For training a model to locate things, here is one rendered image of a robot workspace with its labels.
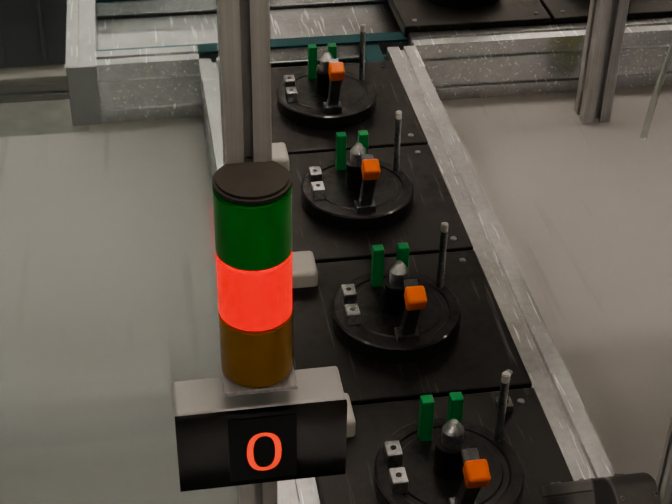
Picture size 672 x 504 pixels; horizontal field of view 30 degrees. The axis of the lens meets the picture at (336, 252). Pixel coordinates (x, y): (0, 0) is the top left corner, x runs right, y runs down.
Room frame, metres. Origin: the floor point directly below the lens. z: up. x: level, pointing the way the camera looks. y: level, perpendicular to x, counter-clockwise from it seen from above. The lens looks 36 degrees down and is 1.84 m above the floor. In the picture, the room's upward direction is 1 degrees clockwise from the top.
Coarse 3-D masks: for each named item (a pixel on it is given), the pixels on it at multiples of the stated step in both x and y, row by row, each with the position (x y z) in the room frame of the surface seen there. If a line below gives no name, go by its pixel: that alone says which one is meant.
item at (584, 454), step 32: (416, 96) 1.60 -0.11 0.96; (448, 128) 1.51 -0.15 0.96; (448, 160) 1.42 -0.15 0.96; (480, 192) 1.35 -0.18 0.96; (480, 224) 1.29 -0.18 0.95; (480, 256) 1.21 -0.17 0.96; (512, 256) 1.21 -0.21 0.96; (512, 288) 1.15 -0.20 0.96; (512, 320) 1.09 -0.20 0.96; (544, 352) 1.03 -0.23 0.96; (544, 384) 0.98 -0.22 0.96; (576, 416) 0.94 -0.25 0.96; (576, 448) 0.89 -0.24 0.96; (288, 480) 0.85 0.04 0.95; (576, 480) 0.85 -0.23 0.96
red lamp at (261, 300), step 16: (224, 272) 0.64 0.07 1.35; (240, 272) 0.64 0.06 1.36; (256, 272) 0.64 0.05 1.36; (272, 272) 0.64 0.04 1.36; (288, 272) 0.65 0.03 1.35; (224, 288) 0.65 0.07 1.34; (240, 288) 0.64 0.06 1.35; (256, 288) 0.64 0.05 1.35; (272, 288) 0.64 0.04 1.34; (288, 288) 0.65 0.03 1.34; (224, 304) 0.65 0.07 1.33; (240, 304) 0.64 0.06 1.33; (256, 304) 0.64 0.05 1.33; (272, 304) 0.64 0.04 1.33; (288, 304) 0.65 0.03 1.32; (224, 320) 0.65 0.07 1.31; (240, 320) 0.64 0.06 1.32; (256, 320) 0.64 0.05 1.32; (272, 320) 0.64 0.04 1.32
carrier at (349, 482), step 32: (352, 416) 0.90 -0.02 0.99; (384, 416) 0.92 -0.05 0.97; (416, 416) 0.92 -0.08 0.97; (448, 416) 0.87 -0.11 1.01; (480, 416) 0.92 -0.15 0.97; (512, 416) 0.92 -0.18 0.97; (544, 416) 0.92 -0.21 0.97; (352, 448) 0.87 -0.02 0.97; (384, 448) 0.84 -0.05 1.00; (416, 448) 0.86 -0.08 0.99; (448, 448) 0.82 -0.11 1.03; (480, 448) 0.86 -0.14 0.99; (512, 448) 0.86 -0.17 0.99; (544, 448) 0.88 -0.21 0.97; (320, 480) 0.83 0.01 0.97; (352, 480) 0.83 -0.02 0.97; (384, 480) 0.81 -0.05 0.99; (416, 480) 0.81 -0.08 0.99; (448, 480) 0.81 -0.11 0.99; (512, 480) 0.82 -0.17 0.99; (544, 480) 0.84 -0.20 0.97
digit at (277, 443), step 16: (288, 416) 0.64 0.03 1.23; (240, 432) 0.63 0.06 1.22; (256, 432) 0.63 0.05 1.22; (272, 432) 0.64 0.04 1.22; (288, 432) 0.64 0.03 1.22; (240, 448) 0.63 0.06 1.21; (256, 448) 0.63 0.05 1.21; (272, 448) 0.64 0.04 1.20; (288, 448) 0.64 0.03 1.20; (240, 464) 0.63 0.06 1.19; (256, 464) 0.63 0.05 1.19; (272, 464) 0.64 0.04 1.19; (288, 464) 0.64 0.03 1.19; (240, 480) 0.63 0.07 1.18
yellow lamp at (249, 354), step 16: (288, 320) 0.65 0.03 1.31; (224, 336) 0.65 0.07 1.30; (240, 336) 0.64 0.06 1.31; (256, 336) 0.64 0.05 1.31; (272, 336) 0.64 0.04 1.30; (288, 336) 0.65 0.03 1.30; (224, 352) 0.65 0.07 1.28; (240, 352) 0.64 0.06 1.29; (256, 352) 0.64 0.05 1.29; (272, 352) 0.64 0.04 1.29; (288, 352) 0.65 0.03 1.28; (224, 368) 0.65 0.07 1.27; (240, 368) 0.64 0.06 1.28; (256, 368) 0.64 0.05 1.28; (272, 368) 0.64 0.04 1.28; (288, 368) 0.65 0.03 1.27; (240, 384) 0.64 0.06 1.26; (256, 384) 0.64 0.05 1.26; (272, 384) 0.64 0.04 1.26
